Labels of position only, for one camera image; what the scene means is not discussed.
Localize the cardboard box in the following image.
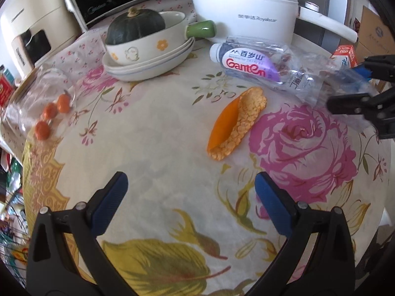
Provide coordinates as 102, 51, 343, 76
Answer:
355, 6, 395, 57

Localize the red and white carton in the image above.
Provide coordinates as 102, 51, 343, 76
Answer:
330, 45, 360, 68

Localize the jar with red label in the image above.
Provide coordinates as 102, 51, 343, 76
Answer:
0, 74, 16, 105

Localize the small orange fruit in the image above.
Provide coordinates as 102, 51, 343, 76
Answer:
57, 95, 71, 113
34, 121, 51, 141
42, 102, 59, 120

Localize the white electric cooking pot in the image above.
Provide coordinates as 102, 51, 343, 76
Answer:
188, 0, 358, 45

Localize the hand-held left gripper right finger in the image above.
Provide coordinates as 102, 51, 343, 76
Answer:
245, 172, 356, 296

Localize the glass jar with wooden lid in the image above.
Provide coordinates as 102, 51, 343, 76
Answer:
4, 66, 79, 138

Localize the cream bowl with green handle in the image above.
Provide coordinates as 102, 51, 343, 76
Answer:
105, 11, 217, 66

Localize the cream air fryer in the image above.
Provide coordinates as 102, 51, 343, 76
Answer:
0, 0, 82, 77

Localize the black wire rack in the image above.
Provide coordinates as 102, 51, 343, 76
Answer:
0, 148, 31, 284

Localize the black microwave oven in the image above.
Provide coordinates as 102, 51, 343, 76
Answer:
60, 0, 198, 33

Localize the orange peel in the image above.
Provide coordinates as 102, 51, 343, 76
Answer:
207, 87, 267, 162

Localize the dark green pumpkin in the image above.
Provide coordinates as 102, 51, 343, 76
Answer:
105, 6, 166, 45

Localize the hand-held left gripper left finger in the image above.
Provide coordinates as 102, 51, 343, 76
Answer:
27, 171, 136, 296

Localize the crushed clear plastic bottle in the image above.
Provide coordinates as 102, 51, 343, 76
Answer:
296, 51, 378, 133

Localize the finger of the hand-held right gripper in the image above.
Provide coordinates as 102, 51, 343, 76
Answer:
328, 88, 395, 139
352, 54, 395, 82

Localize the plastic bottle with purple label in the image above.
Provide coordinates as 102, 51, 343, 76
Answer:
210, 36, 315, 92

